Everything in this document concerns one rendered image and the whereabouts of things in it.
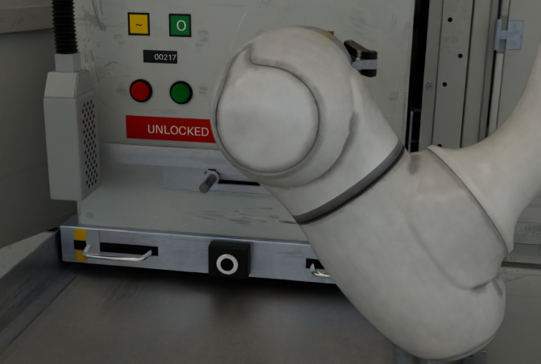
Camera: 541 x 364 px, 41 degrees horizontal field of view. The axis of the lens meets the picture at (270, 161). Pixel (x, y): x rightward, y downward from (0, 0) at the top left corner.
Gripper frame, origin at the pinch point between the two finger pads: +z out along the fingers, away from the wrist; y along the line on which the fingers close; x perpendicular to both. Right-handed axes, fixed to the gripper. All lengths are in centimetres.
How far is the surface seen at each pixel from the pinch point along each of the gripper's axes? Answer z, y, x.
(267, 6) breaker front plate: 13.5, -9.1, 3.5
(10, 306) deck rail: -3, -42, -36
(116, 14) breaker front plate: 13.5, -30.7, 2.2
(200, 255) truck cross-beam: 12.3, -19.1, -33.4
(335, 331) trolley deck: 2.0, 2.2, -38.4
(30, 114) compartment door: 31, -55, -17
